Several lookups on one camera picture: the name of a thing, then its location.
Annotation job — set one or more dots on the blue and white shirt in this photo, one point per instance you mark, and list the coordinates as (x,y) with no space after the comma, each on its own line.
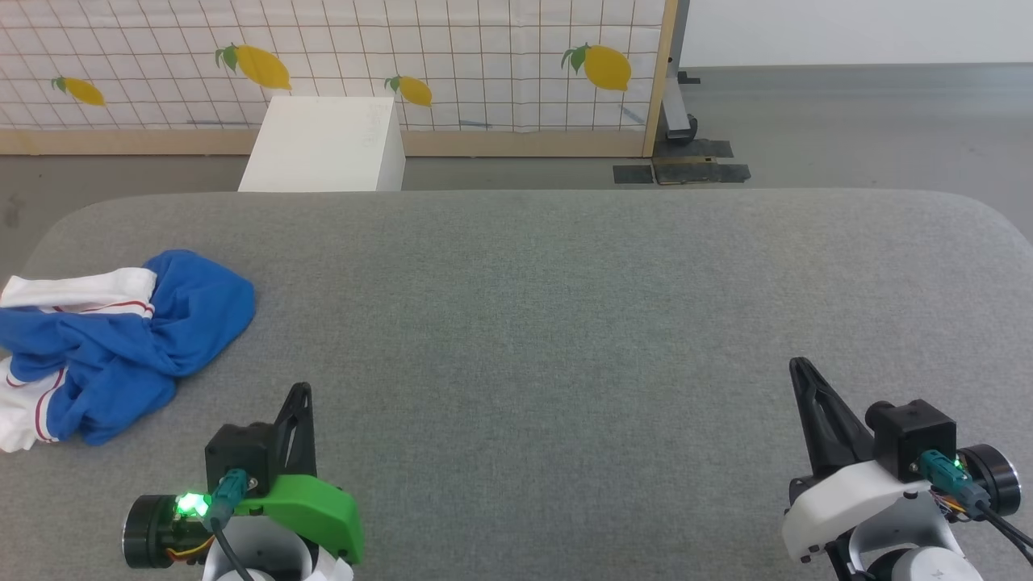
(121,347)

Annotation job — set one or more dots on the lemon print partition screen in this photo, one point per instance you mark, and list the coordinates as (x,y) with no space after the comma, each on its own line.
(484,48)

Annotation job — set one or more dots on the grey fabric sofa cushion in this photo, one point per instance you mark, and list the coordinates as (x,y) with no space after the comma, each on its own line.
(524,363)

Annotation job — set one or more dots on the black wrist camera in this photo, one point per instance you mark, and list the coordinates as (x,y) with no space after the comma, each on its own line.
(912,436)
(238,452)

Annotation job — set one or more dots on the grey stand with caster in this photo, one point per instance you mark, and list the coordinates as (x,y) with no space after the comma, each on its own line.
(676,97)

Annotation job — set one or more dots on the dark floor base plate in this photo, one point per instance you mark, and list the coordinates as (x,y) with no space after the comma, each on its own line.
(684,171)

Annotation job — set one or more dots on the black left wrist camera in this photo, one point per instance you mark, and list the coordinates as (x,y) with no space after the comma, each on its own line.
(238,452)

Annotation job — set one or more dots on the white box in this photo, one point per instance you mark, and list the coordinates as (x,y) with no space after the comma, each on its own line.
(323,145)

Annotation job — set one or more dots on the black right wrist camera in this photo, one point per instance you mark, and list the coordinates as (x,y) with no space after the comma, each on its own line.
(912,436)

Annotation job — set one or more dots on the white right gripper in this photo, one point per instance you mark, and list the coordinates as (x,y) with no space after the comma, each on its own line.
(839,500)

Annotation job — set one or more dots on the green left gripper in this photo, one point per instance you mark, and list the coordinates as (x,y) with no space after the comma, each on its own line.
(315,504)

